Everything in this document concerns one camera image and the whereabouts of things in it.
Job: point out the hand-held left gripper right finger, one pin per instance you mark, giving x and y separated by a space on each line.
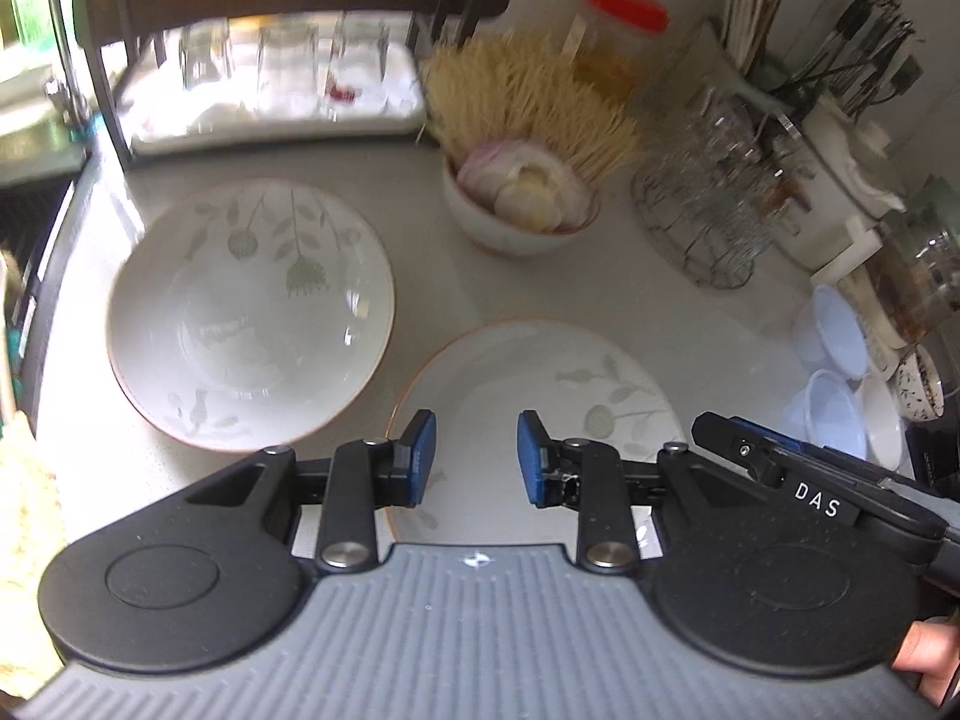
531 465

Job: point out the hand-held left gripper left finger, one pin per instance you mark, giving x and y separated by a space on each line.
424 457

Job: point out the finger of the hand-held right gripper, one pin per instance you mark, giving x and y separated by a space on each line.
739 448

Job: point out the floral ceramic plate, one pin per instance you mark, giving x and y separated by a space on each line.
525 375

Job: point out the small white bowl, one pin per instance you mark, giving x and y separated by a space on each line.
885 420

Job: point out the large floral ceramic bowl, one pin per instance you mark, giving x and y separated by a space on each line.
247 315

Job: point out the person's right hand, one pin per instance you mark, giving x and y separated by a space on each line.
930 652

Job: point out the speckled small bowl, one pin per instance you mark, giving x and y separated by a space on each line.
919 382

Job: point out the small ceramic bowl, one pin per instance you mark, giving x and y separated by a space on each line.
510 236

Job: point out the cream blender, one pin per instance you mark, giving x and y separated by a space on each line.
922 277

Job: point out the amber-base glass cup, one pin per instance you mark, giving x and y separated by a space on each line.
784 191

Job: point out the garlic bulb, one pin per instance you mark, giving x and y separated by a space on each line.
529 195

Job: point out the white electric pot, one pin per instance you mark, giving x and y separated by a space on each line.
825 180

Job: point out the red onion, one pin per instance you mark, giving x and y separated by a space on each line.
480 165

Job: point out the clear glass cup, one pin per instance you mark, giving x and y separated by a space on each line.
712 135

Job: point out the pale green utensil holder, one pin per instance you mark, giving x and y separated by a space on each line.
712 82

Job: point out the bundle of wooden toothpicks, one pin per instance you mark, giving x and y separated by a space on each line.
525 97

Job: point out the white drain tray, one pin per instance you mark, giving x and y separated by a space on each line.
247 124

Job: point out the drinking glass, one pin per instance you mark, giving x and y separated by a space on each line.
289 60
360 56
204 52

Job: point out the bundle of dark utensils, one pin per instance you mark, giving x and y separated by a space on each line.
855 45

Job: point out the bundle of wooden chopsticks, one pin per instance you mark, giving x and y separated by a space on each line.
750 7

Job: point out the red-lid plastic jar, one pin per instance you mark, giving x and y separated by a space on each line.
622 7

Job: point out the black dish rack frame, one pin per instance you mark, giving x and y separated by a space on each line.
112 105

